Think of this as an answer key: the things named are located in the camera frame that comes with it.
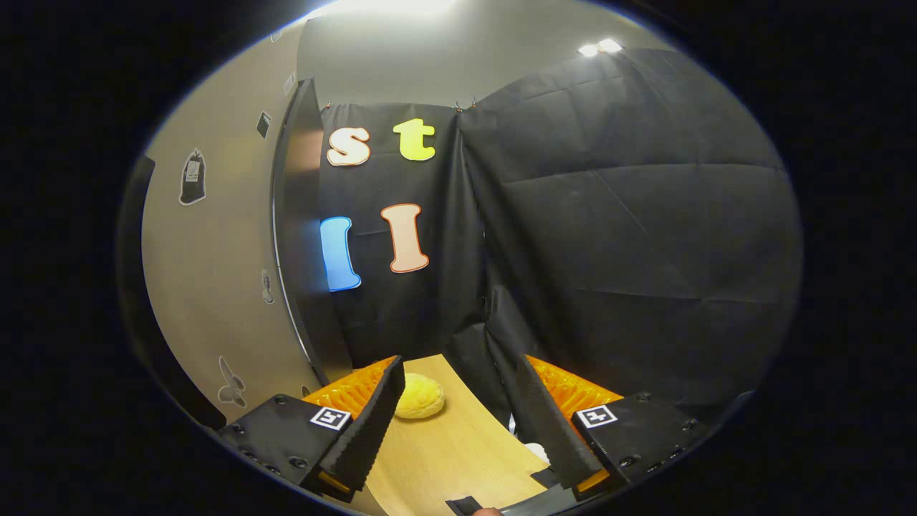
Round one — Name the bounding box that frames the grey cabinet door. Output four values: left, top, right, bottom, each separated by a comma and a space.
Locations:
140, 25, 330, 425

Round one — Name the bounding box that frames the yellow plush cushion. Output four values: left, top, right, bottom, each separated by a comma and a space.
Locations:
394, 373, 446, 420

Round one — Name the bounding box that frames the black door handle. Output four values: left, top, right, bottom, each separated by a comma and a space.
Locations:
117, 154, 226, 431

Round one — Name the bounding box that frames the black backdrop cloth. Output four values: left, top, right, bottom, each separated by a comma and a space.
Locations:
319, 47, 803, 431

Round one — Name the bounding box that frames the large ceiling lamp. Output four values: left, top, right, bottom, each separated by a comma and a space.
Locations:
308, 0, 459, 19

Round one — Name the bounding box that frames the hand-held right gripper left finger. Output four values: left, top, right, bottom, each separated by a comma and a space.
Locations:
219, 355, 406, 502

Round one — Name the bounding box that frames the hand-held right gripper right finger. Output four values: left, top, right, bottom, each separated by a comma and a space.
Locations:
512, 353, 710, 502

